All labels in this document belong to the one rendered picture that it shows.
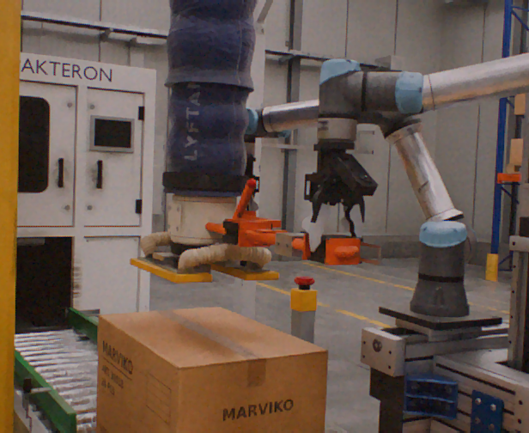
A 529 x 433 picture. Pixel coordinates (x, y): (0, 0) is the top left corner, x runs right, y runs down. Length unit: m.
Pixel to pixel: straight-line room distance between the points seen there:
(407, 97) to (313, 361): 0.72
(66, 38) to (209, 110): 8.85
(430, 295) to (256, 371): 0.49
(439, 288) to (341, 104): 0.66
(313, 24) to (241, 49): 10.46
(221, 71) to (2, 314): 0.94
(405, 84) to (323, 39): 11.00
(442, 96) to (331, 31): 11.00
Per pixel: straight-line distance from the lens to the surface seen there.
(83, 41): 10.57
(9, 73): 2.06
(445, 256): 1.75
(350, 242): 1.26
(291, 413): 1.69
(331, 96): 1.28
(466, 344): 1.82
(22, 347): 3.36
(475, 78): 1.40
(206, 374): 1.54
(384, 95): 1.27
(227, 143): 1.73
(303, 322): 2.28
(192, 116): 1.72
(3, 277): 2.07
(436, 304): 1.77
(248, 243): 1.55
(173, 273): 1.64
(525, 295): 1.71
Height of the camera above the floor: 1.36
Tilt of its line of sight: 3 degrees down
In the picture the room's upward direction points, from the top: 2 degrees clockwise
